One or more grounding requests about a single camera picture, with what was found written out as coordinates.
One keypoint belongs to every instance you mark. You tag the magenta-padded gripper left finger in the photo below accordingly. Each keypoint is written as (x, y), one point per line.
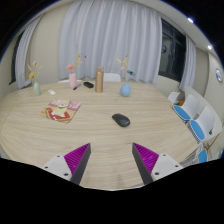
(59, 165)

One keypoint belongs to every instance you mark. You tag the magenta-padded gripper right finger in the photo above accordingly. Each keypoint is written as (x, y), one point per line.
(165, 165)

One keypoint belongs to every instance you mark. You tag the black computer mouse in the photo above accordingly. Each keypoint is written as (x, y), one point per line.
(121, 120)

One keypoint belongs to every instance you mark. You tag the white and blue chairs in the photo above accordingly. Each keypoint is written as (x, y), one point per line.
(200, 125)

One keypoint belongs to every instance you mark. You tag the small white remote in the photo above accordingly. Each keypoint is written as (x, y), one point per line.
(51, 92)

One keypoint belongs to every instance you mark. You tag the green vase with flowers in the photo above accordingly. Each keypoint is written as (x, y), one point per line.
(37, 88)

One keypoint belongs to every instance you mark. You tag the dark marker pen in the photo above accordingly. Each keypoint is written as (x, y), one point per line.
(77, 86)

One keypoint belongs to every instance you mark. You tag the white chair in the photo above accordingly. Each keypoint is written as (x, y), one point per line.
(64, 81)
(112, 77)

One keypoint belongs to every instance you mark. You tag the blue vase with flowers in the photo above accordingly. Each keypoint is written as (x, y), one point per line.
(125, 90)

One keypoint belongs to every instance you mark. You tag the pink vase with flowers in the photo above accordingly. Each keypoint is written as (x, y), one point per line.
(72, 81)

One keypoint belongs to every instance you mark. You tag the small black box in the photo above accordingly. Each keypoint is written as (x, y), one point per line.
(88, 85)

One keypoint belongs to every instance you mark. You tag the bronze drink bottle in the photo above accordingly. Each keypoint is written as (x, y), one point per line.
(99, 81)

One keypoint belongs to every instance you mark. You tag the narrow white curtain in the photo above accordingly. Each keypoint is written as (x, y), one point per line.
(188, 63)
(24, 56)

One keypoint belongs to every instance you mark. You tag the dark framed window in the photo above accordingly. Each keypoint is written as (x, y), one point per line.
(173, 53)
(14, 63)

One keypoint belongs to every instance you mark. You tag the round ceiling light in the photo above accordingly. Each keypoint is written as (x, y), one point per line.
(209, 47)
(190, 20)

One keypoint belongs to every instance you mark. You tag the wide white curtain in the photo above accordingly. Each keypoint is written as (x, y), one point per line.
(110, 36)

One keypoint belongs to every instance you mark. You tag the round blue wall plaque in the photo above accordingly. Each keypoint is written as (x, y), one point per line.
(218, 75)

